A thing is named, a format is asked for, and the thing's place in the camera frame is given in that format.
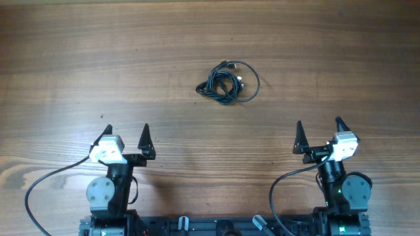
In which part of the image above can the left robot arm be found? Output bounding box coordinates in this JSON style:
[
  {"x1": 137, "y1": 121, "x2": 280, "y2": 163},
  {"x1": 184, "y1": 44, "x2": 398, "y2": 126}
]
[{"x1": 79, "y1": 124, "x2": 156, "y2": 236}]

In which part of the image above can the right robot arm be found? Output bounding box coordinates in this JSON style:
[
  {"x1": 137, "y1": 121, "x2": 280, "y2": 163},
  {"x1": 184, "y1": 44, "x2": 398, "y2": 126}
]
[{"x1": 293, "y1": 117, "x2": 373, "y2": 236}]

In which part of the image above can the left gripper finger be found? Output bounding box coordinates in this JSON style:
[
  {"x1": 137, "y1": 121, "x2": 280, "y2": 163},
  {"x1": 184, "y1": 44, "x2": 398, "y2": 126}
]
[
  {"x1": 137, "y1": 123, "x2": 156, "y2": 160},
  {"x1": 90, "y1": 125, "x2": 113, "y2": 151}
]

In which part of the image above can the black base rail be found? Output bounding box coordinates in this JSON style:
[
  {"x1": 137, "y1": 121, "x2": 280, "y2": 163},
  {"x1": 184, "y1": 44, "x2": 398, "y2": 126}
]
[{"x1": 78, "y1": 214, "x2": 371, "y2": 236}]

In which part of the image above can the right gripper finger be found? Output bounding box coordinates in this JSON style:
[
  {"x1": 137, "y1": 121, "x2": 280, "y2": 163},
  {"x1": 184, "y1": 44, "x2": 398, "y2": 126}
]
[
  {"x1": 293, "y1": 121, "x2": 310, "y2": 154},
  {"x1": 335, "y1": 116, "x2": 350, "y2": 132}
]

